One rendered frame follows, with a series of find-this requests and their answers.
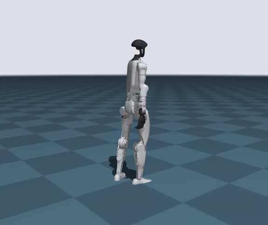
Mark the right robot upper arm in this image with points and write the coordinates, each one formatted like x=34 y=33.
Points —
x=141 y=68

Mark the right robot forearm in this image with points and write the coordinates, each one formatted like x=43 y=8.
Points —
x=142 y=99

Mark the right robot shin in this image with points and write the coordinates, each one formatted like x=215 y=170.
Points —
x=139 y=158

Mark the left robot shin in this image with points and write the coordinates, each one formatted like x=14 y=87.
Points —
x=121 y=154

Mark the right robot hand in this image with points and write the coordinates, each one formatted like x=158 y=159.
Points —
x=141 y=120

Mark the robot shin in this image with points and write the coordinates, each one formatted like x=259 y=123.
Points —
x=139 y=158
x=121 y=154

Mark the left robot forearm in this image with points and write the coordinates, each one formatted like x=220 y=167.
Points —
x=128 y=94

